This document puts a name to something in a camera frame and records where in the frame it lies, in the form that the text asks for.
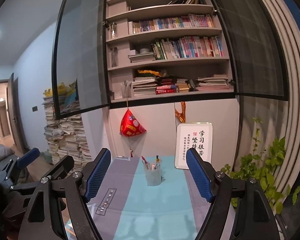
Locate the grey bookshelf cabinet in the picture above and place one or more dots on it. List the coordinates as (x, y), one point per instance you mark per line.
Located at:
(168, 64)

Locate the right glass cabinet door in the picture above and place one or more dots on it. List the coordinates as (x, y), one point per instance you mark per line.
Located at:
(256, 53)

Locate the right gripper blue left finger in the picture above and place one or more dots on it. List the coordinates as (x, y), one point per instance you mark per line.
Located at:
(93, 174)

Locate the red books stack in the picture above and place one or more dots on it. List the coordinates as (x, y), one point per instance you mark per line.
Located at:
(166, 86)

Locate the left glass cabinet door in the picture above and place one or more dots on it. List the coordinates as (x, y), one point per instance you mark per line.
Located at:
(79, 64)

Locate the tall stack of papers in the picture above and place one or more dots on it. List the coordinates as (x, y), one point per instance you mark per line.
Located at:
(65, 137)

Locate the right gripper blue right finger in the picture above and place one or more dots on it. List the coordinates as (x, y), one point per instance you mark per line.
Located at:
(204, 175)

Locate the clear cup on shelf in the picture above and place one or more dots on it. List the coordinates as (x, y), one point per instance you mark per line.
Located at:
(126, 89)

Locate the glass cabinet door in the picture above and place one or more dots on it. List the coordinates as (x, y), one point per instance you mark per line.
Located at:
(79, 64)
(256, 53)

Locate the orange and red pens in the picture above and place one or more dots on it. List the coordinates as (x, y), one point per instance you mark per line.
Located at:
(145, 162)

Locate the row of upright books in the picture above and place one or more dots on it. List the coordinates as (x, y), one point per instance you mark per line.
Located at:
(187, 47)

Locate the red pyramid hanging ornament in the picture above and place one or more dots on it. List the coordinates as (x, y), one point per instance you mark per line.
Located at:
(130, 126)

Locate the translucent pen holder cup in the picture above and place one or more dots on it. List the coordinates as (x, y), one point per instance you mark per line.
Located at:
(153, 174)

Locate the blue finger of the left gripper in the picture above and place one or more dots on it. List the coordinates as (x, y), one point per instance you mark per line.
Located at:
(28, 158)

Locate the framed calligraphy sign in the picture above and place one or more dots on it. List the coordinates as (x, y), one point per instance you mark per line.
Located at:
(196, 135)

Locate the stack of magazines on shelf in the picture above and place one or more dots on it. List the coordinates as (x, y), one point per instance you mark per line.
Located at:
(144, 86)

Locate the green potted plant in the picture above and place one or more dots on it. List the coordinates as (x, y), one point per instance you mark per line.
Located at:
(261, 165)

